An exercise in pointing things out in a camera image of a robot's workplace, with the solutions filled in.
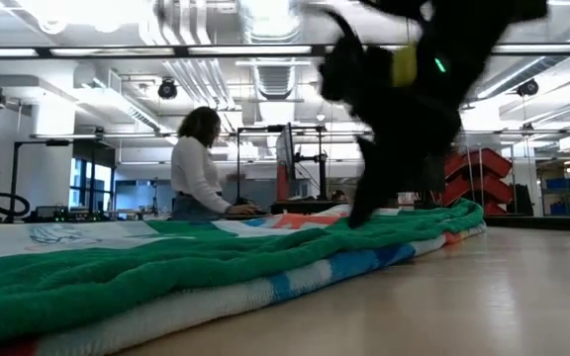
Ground thin black metal frame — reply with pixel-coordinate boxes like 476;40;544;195
236;124;286;205

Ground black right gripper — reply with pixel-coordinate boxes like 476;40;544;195
346;81;464;230

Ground red upright panel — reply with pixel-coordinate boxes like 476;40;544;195
276;162;292;202

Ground red stacked storage bins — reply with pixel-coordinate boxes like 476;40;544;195
440;147;514;218

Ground black post frame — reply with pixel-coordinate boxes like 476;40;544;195
10;138;72;222

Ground black rolling monitor stand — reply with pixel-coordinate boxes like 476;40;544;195
294;126;331;202

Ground dinosaur print towel green back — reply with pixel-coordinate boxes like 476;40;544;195
0;198;488;356

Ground long ceiling light bar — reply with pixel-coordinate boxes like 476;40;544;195
0;43;570;56

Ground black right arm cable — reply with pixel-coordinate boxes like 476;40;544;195
300;2;365;50

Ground glass window panes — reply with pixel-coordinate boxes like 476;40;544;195
68;156;116;212

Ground black electronics box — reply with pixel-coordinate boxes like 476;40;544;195
21;204;113;223

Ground silver corrugated ventilation duct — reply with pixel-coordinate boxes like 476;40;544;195
237;0;312;100

